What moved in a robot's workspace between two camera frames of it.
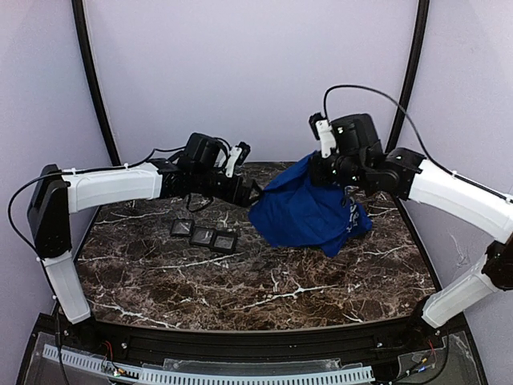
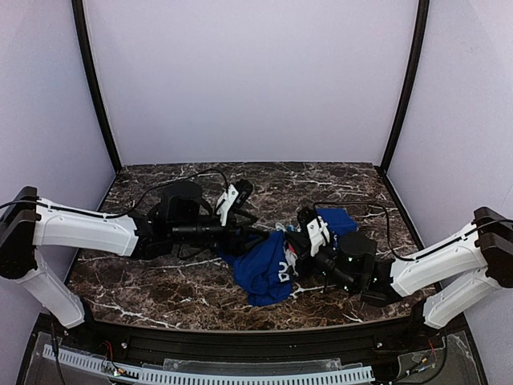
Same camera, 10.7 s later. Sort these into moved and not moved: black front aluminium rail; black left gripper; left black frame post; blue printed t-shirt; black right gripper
Moved: black right gripper; black left gripper; blue printed t-shirt
Not moved: left black frame post; black front aluminium rail
